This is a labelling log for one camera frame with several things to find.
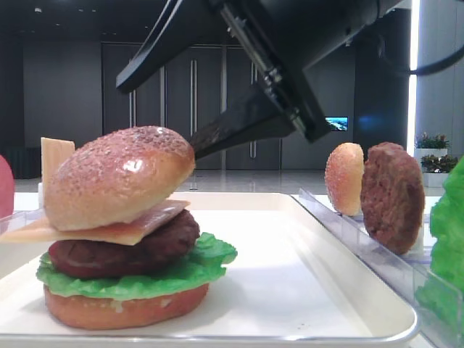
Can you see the potted plants in planter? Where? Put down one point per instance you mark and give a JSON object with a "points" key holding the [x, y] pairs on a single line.
{"points": [[436, 163]]}

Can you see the sesame top bun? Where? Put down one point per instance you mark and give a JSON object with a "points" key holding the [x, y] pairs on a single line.
{"points": [[118, 177]]}

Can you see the wall display screen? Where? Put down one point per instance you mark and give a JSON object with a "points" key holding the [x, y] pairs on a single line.
{"points": [[338, 123]]}

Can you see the clear acrylic rail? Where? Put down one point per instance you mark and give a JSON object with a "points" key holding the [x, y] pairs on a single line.
{"points": [[404, 274], [19, 220]]}

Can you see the sesame bun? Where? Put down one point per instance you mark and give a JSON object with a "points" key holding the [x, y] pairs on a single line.
{"points": [[118, 177], [343, 178]]}

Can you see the brown meat patty on burger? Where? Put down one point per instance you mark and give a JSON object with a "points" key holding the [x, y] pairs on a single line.
{"points": [[171, 241]]}

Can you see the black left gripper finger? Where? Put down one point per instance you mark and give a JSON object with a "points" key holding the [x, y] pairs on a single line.
{"points": [[180, 25]]}

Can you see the standing orange cheese slice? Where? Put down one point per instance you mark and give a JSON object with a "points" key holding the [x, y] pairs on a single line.
{"points": [[53, 153]]}

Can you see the bottom bun half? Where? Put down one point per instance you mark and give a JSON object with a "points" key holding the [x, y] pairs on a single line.
{"points": [[109, 314]]}

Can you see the standing sesame bun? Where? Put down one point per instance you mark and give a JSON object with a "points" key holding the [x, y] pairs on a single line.
{"points": [[343, 178]]}

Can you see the green lettuce leaf on burger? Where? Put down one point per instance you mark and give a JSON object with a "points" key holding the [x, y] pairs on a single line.
{"points": [[204, 264]]}

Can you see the white metal tray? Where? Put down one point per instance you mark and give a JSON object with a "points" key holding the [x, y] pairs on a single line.
{"points": [[293, 284]]}

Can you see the right clear acrylic rail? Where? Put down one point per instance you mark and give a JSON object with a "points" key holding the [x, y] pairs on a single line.
{"points": [[404, 274]]}

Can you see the left clear acrylic rail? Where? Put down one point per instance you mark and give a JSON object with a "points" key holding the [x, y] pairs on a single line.
{"points": [[19, 220]]}

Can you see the standing green lettuce leaf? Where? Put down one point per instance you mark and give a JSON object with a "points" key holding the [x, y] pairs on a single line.
{"points": [[447, 232]]}

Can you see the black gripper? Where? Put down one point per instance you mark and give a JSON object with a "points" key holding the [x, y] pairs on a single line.
{"points": [[283, 39]]}

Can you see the red tomato slice on burger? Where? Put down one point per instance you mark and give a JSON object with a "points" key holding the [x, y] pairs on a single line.
{"points": [[94, 259]]}

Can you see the standing red tomato slice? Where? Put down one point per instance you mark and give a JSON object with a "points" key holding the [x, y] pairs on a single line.
{"points": [[7, 189]]}

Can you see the standing brown meat patty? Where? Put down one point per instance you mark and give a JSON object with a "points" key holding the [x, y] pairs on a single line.
{"points": [[392, 197]]}

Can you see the orange cheese slice on burger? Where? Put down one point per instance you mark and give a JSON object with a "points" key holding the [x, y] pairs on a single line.
{"points": [[118, 233]]}

